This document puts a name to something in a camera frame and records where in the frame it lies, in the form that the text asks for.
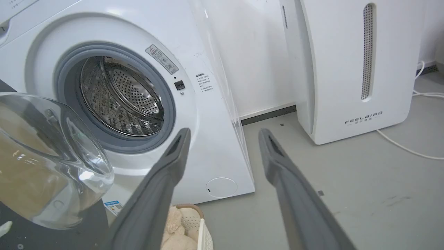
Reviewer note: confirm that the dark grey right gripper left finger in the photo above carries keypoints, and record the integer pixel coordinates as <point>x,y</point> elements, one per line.
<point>152,205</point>

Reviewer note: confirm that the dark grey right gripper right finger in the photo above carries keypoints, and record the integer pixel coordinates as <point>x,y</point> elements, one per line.
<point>298,205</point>

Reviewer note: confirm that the white front-load washing machine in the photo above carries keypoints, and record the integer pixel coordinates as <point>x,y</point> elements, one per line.
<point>138,90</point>

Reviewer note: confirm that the washing machine glass door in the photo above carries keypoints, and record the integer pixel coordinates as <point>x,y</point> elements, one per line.
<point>45,163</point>

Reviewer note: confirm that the beige cloth in basket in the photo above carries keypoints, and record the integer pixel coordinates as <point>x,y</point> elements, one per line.
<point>177,232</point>

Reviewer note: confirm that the beige laundry basket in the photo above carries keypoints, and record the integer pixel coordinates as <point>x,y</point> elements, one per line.
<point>199,225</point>

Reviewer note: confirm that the white air purifier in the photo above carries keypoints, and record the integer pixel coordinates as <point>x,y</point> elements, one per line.
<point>350,69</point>

